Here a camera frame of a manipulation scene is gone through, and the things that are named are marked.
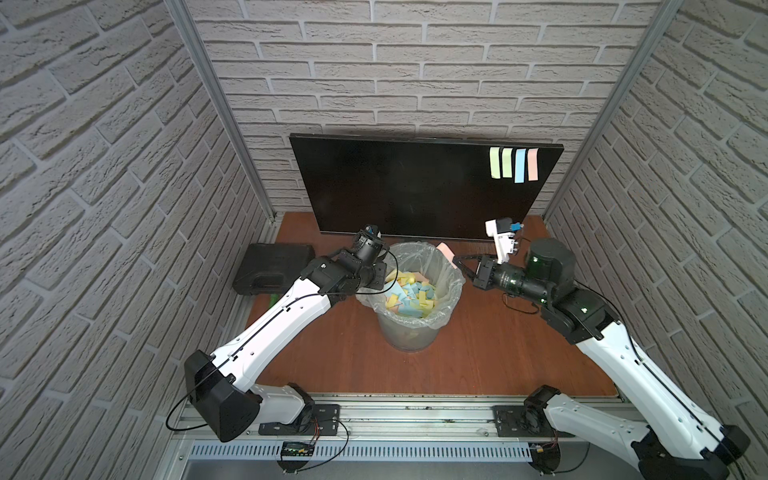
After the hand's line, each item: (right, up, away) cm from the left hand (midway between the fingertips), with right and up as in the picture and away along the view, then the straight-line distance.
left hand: (371, 261), depth 77 cm
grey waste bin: (+9, -19, -3) cm, 21 cm away
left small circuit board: (-18, -46, -6) cm, 50 cm away
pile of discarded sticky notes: (+11, -10, +6) cm, 16 cm away
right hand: (+20, +1, -13) cm, 24 cm away
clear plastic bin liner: (+17, -1, +3) cm, 17 cm away
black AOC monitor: (+13, +24, +24) cm, 37 cm away
